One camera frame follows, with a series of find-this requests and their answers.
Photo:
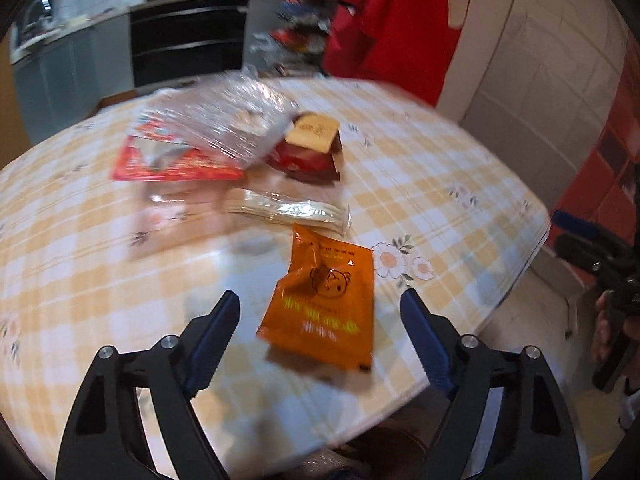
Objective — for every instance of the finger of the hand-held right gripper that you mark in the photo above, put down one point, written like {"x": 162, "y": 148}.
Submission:
{"x": 587, "y": 252}
{"x": 575, "y": 222}

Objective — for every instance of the chrome kitchen faucet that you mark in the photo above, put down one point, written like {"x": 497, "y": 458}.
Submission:
{"x": 36, "y": 12}

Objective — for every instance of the orange snack packet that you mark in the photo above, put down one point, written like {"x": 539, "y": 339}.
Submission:
{"x": 320, "y": 310}

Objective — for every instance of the red flat packet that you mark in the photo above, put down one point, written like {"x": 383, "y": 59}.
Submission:
{"x": 150, "y": 165}

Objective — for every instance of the red biscuit box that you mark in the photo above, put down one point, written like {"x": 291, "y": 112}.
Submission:
{"x": 310, "y": 152}

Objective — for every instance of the grey lower kitchen cabinets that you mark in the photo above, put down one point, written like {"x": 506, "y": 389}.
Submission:
{"x": 65, "y": 75}

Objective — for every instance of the person's right hand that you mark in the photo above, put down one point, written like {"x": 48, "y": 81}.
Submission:
{"x": 601, "y": 332}

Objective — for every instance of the clear wrapper of cream wafers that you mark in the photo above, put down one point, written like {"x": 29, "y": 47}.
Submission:
{"x": 285, "y": 210}

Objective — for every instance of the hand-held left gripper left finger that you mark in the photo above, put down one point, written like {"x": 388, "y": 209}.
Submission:
{"x": 210, "y": 345}

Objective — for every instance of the clear plastic bag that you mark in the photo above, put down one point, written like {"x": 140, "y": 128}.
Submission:
{"x": 225, "y": 110}

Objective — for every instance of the black built-in oven stove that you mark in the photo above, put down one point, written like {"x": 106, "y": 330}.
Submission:
{"x": 185, "y": 40}

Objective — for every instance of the red apron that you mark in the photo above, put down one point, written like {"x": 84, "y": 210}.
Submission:
{"x": 395, "y": 25}

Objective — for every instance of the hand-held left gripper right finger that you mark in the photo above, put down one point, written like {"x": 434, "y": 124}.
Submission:
{"x": 427, "y": 345}

